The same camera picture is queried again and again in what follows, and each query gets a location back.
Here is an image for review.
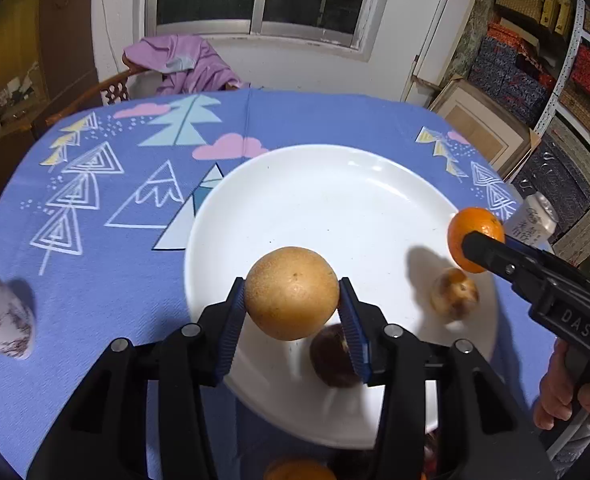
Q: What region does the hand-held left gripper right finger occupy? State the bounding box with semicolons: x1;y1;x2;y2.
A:
338;276;558;480

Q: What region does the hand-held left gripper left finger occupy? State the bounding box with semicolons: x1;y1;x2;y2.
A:
27;276;248;480

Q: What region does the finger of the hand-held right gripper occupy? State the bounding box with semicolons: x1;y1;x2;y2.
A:
461;231;558;307

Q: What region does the dark brown mangosteen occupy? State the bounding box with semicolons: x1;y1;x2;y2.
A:
309;323;363;388

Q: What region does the orange mandarin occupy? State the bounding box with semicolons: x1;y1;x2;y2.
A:
448;207;506;274
265;458;337;480

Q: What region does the tan brown-spotted fruit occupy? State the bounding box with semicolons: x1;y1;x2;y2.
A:
431;267;479;321

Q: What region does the tan round fruit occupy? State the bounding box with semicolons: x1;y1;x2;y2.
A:
245;246;340;342

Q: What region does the white round plate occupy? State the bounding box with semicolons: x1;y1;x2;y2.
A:
184;145;501;450

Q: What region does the person's right hand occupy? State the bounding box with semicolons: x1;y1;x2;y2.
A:
533;341;583;432

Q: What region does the white drink can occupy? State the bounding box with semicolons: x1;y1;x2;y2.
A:
504;191;558;251

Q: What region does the stack of dark grey boxes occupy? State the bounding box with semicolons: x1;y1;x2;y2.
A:
510;135;590;241

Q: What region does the blue printed tablecloth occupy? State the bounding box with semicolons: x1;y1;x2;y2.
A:
0;89;558;480

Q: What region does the stack of blue patterned boxes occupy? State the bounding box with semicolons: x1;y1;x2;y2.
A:
468;35;553;126

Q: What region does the white metal shelf rack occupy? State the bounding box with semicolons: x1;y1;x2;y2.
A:
532;0;590;171

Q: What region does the marbled green panel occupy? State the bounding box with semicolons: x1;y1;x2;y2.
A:
442;0;493;96

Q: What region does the white printed paper cup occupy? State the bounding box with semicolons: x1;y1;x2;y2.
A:
0;242;36;360

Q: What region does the white leaning board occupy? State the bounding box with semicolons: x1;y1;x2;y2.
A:
400;0;463;106

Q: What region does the wooden armchair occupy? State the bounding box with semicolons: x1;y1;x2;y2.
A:
45;67;176;126

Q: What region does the purple cloth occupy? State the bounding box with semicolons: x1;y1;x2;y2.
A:
123;34;248;96

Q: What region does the wooden glass cabinet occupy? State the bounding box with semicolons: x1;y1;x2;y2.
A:
0;0;100;171

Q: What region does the white cable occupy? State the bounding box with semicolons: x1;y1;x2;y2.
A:
545;407;590;463

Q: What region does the wooden picture frame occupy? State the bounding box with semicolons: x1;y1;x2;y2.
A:
427;80;543;171

